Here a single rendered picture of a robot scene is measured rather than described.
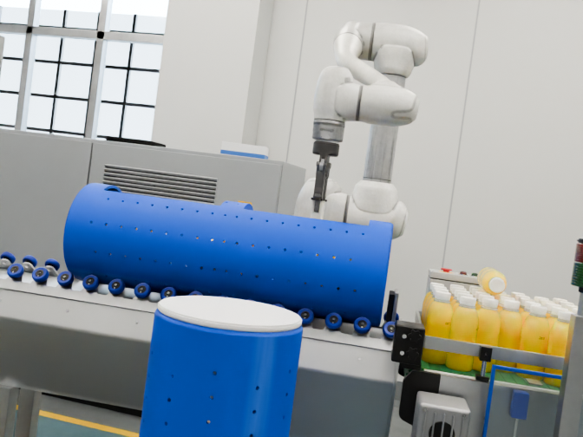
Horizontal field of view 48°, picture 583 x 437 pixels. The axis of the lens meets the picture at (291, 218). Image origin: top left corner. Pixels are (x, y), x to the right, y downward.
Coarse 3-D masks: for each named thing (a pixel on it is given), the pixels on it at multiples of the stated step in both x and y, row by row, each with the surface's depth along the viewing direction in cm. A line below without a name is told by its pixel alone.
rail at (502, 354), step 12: (432, 336) 158; (432, 348) 158; (444, 348) 157; (456, 348) 157; (468, 348) 157; (504, 348) 156; (504, 360) 155; (516, 360) 155; (528, 360) 155; (540, 360) 154; (552, 360) 154
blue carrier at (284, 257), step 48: (96, 192) 183; (96, 240) 177; (144, 240) 175; (192, 240) 173; (240, 240) 172; (288, 240) 171; (336, 240) 170; (384, 240) 169; (192, 288) 178; (240, 288) 174; (288, 288) 171; (336, 288) 168; (384, 288) 166
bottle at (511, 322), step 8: (504, 312) 167; (512, 312) 166; (504, 320) 166; (512, 320) 165; (520, 320) 166; (504, 328) 166; (512, 328) 165; (520, 328) 166; (504, 336) 166; (512, 336) 165; (520, 336) 166; (504, 344) 166; (512, 344) 165; (496, 360) 166
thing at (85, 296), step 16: (0, 288) 184; (16, 288) 183; (32, 288) 183; (48, 288) 183; (64, 288) 182; (96, 288) 182; (112, 304) 179; (128, 304) 179; (144, 304) 178; (304, 336) 171; (320, 336) 171; (336, 336) 171; (352, 336) 170; (368, 336) 170; (384, 336) 170
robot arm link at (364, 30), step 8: (344, 24) 231; (352, 24) 230; (360, 24) 228; (368, 24) 228; (344, 32) 224; (352, 32) 224; (360, 32) 226; (368, 32) 226; (368, 40) 226; (368, 48) 227; (360, 56) 230; (368, 56) 230
